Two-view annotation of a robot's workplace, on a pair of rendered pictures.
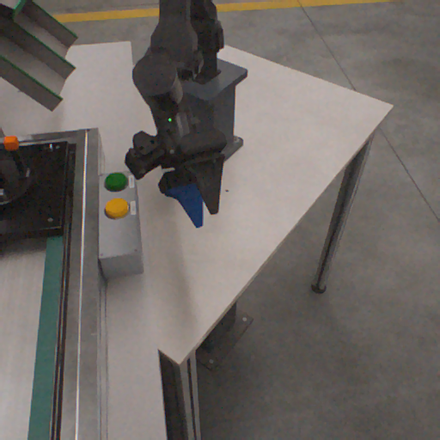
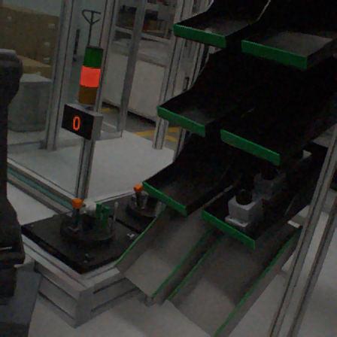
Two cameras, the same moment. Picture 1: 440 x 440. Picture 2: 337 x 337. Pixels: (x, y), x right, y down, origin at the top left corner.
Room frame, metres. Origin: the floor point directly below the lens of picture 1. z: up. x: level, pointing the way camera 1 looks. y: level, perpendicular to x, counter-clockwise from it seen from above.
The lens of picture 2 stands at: (1.49, -0.28, 1.56)
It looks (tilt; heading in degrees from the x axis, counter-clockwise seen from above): 19 degrees down; 133
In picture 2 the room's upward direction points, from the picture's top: 12 degrees clockwise
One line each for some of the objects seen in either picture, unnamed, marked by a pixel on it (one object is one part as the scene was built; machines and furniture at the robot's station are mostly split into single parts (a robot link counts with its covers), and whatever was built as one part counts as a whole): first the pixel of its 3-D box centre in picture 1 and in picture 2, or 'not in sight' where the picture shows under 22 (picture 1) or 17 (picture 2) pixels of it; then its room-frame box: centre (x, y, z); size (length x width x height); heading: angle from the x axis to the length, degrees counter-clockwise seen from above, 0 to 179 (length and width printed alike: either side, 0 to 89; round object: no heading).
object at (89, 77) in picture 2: not in sight; (90, 76); (0.41, 0.48, 1.33); 0.05 x 0.05 x 0.05
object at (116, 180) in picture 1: (116, 182); not in sight; (0.63, 0.18, 0.96); 0.04 x 0.04 x 0.02
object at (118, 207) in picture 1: (117, 209); not in sight; (0.56, 0.17, 0.96); 0.04 x 0.04 x 0.02
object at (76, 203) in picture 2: (12, 156); (77, 213); (0.62, 0.35, 1.04); 0.04 x 0.02 x 0.08; 99
